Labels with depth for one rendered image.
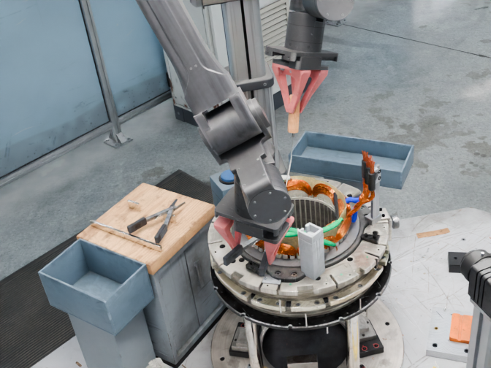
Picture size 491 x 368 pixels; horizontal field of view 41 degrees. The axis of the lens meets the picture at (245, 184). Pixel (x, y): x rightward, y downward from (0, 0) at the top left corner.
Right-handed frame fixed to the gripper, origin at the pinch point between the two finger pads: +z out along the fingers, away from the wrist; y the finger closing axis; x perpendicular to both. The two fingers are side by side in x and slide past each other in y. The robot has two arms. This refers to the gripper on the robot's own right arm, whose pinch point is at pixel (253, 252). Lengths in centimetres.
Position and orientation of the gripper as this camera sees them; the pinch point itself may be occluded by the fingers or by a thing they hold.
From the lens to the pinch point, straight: 102.5
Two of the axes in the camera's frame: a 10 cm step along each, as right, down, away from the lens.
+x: 4.4, -5.6, 7.1
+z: 0.1, 7.9, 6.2
